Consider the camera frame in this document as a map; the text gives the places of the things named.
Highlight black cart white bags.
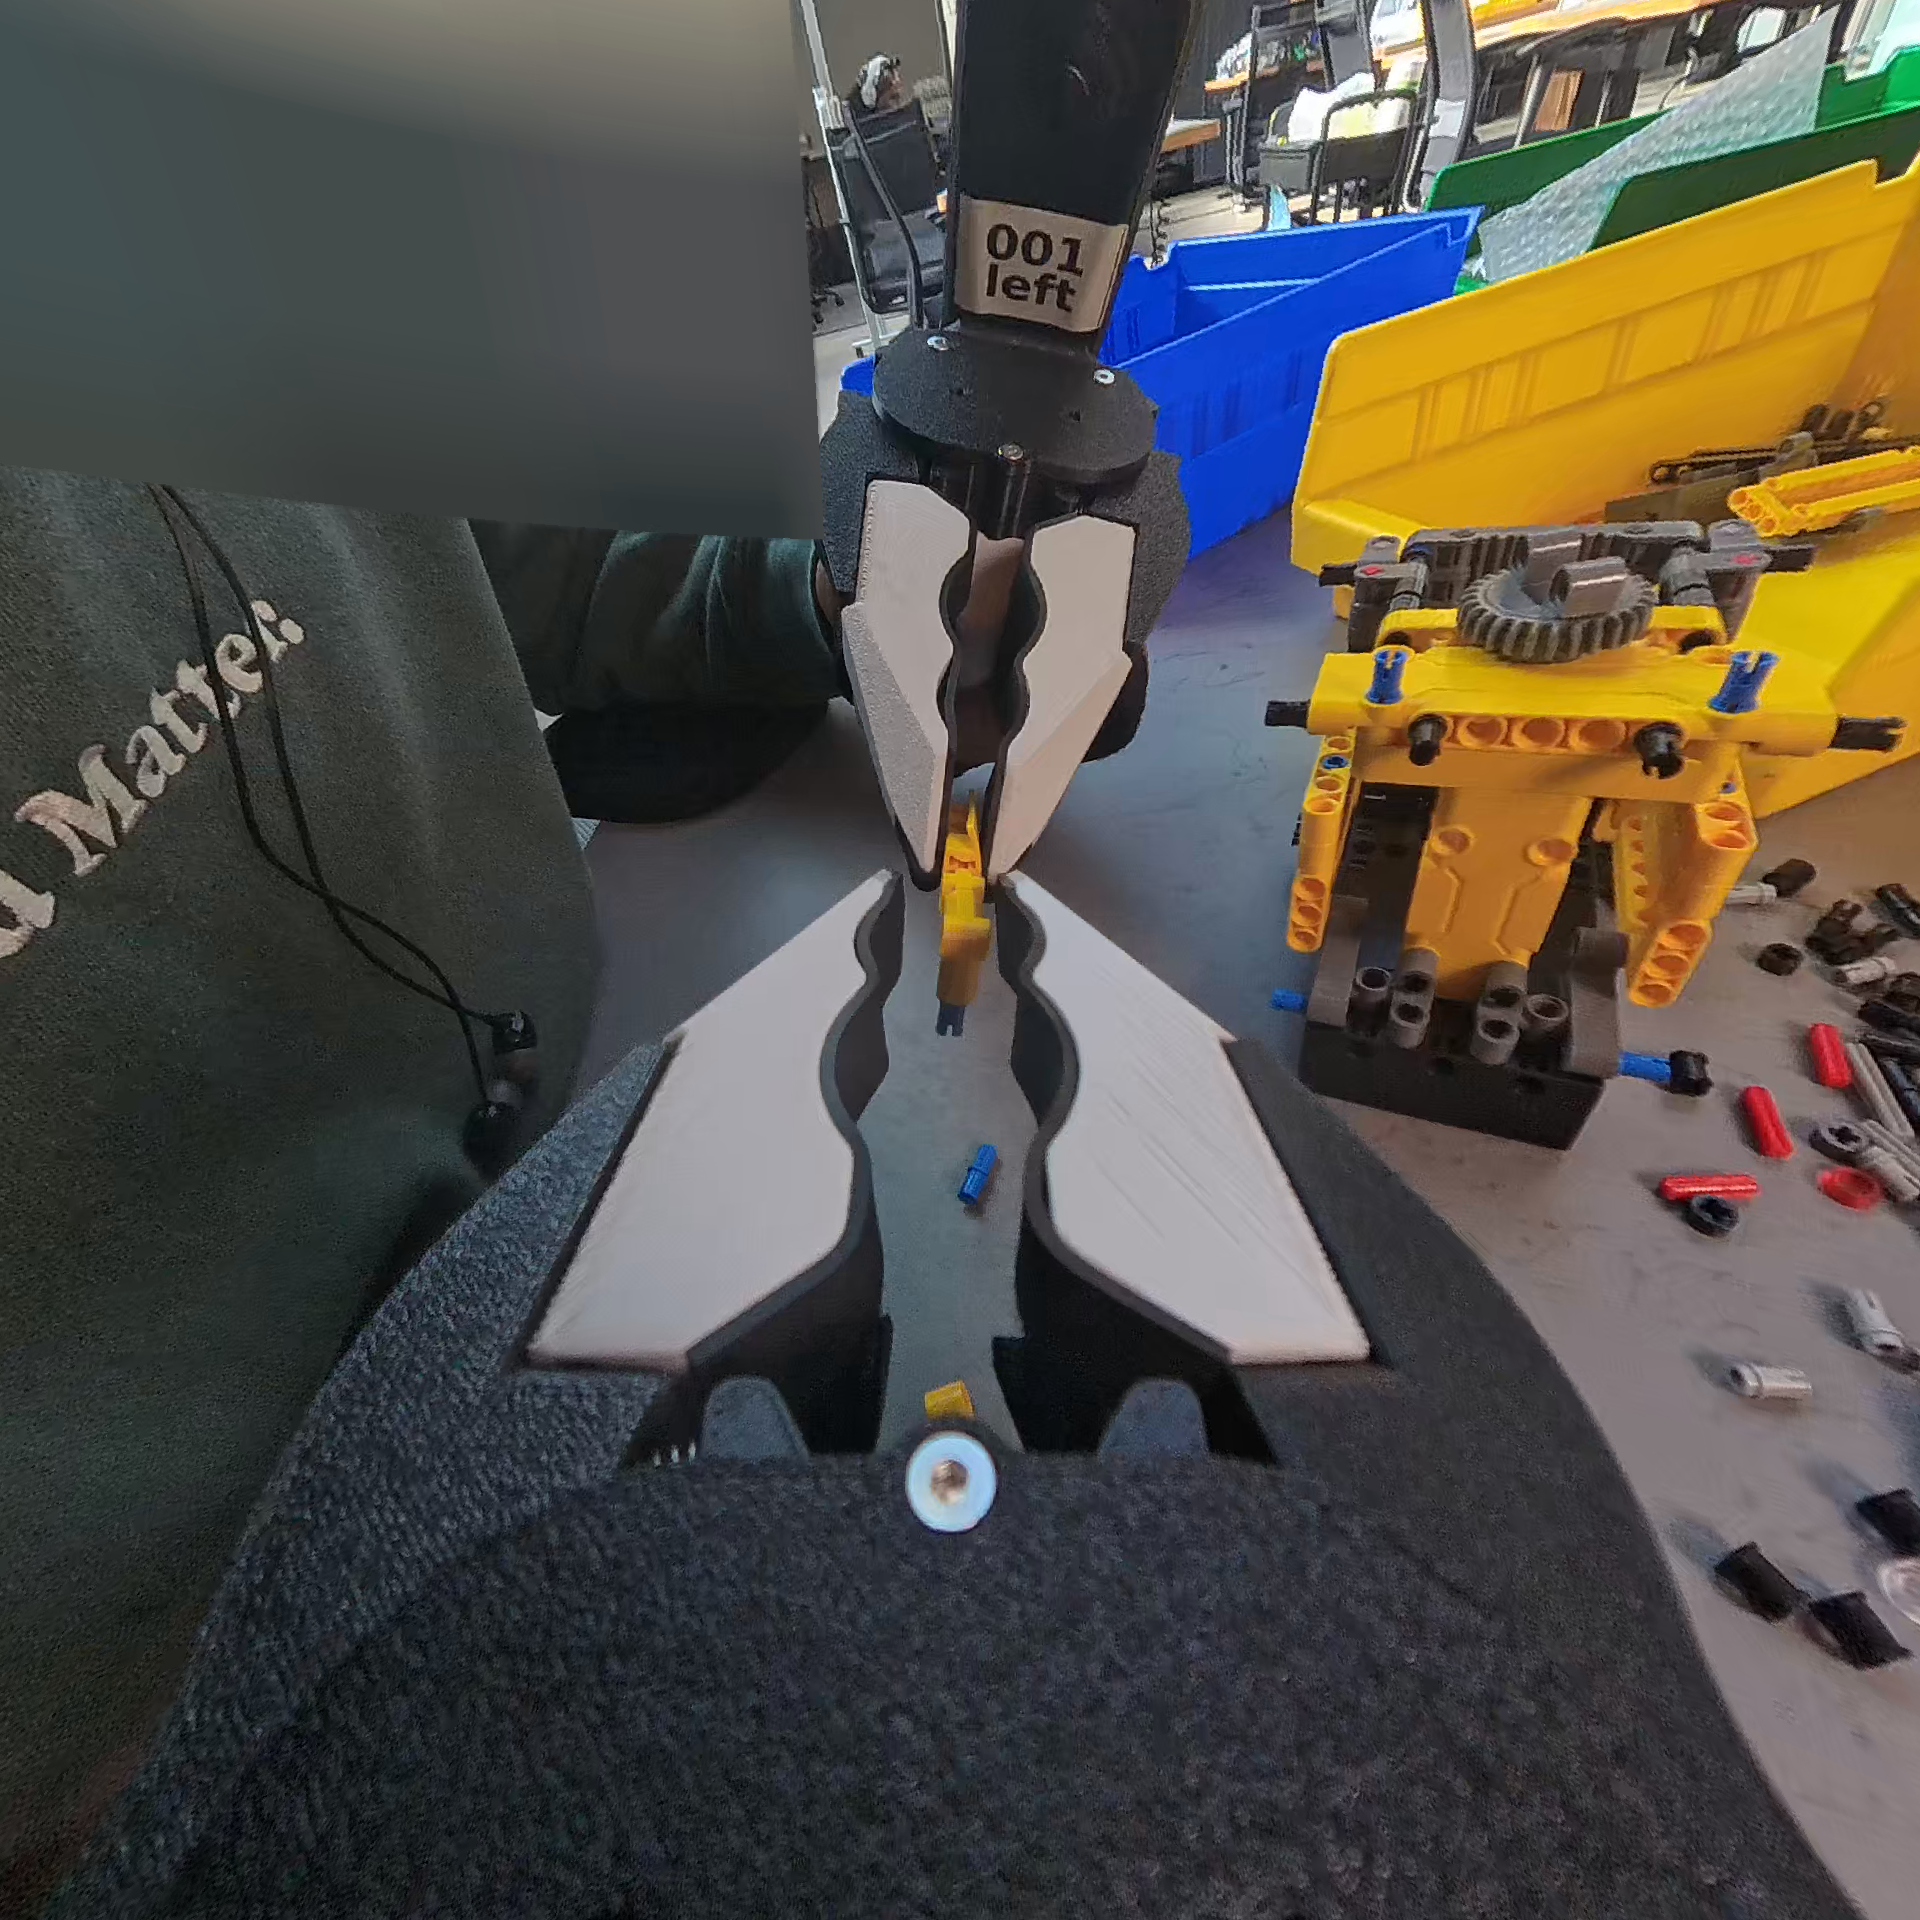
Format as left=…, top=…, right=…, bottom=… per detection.
left=1257, top=83, right=1427, bottom=225

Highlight green plastic bin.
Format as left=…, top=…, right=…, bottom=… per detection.
left=1424, top=53, right=1920, bottom=249

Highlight pile of loose lego pieces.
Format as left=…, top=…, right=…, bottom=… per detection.
left=1727, top=856, right=1920, bottom=1366

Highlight person's green sweatshirt torso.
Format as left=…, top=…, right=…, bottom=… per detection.
left=0, top=469, right=602, bottom=1893

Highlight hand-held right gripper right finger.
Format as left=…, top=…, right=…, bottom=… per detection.
left=996, top=870, right=1374, bottom=1368

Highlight heap of assorted lego parts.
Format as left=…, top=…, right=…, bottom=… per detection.
left=1604, top=403, right=1920, bottom=542

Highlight yellow plastic bin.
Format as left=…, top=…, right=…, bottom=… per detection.
left=1289, top=158, right=1920, bottom=819

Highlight person's left forearm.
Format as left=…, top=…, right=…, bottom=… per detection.
left=472, top=525, right=847, bottom=720

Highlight yellow lego vehicle model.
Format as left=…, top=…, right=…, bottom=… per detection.
left=1266, top=521, right=1906, bottom=1155

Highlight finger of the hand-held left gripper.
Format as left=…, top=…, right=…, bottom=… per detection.
left=836, top=478, right=977, bottom=887
left=983, top=513, right=1143, bottom=875

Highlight person's left hand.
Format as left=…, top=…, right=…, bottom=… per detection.
left=961, top=540, right=1038, bottom=695

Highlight black wired earbuds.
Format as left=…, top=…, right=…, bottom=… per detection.
left=152, top=481, right=542, bottom=1156

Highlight blue plastic bin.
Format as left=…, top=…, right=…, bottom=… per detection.
left=836, top=207, right=1484, bottom=560

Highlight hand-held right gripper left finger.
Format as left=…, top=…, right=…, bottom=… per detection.
left=526, top=870, right=906, bottom=1373

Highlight black office chair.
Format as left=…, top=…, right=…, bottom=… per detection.
left=833, top=96, right=952, bottom=325
left=1410, top=0, right=1488, bottom=190

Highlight bubble wrap sheet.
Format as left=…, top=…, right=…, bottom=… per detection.
left=1476, top=59, right=1847, bottom=279

